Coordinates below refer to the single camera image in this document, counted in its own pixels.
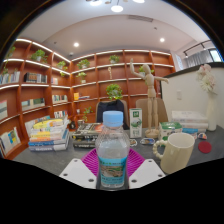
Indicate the wooden artist mannequin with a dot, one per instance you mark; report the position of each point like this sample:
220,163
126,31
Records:
150,96

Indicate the cream ceramic mug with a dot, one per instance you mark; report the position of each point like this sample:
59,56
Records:
176,153

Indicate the colourful book stack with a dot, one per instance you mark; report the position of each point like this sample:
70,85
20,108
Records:
48,136

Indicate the small painted round ornament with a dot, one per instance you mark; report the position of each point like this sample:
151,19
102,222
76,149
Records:
133,142
146,141
202,136

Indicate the chair with dark jacket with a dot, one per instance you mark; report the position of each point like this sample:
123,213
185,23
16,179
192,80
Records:
110,108

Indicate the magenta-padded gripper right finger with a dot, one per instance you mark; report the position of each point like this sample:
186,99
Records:
146,171

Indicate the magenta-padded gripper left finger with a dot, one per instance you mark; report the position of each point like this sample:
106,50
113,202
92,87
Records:
75,170

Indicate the tall green white carton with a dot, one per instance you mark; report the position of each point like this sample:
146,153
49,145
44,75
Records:
135,125

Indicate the recessed ceiling light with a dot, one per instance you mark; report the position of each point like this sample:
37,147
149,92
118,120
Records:
162,39
76,44

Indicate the flat round red coaster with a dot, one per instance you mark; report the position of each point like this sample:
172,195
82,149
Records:
205,147

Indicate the black curtain rail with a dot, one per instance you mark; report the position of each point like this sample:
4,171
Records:
196,46

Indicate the orange wooden shelf unit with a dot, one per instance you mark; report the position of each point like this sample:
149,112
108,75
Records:
121,75

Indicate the window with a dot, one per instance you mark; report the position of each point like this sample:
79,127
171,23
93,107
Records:
216,55

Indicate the clear water bottle blue cap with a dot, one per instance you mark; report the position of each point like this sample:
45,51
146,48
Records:
112,146

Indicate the pink white flower bouquet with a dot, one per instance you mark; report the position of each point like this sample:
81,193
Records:
206,80

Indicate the black branched ceiling lamp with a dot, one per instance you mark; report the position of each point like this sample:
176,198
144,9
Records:
116,8

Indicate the tan upholstered chair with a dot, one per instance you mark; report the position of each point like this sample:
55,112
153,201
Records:
162,113

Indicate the grey curtain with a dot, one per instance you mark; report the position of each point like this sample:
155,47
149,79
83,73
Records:
198,59

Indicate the ceiling air vent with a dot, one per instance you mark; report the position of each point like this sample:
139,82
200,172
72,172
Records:
140,18

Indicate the white wall switch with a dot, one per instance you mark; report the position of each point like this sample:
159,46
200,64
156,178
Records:
179,95

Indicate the green white box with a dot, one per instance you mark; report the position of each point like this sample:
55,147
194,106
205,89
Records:
168,128

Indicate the white book stack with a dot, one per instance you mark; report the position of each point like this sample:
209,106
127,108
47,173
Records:
188,118

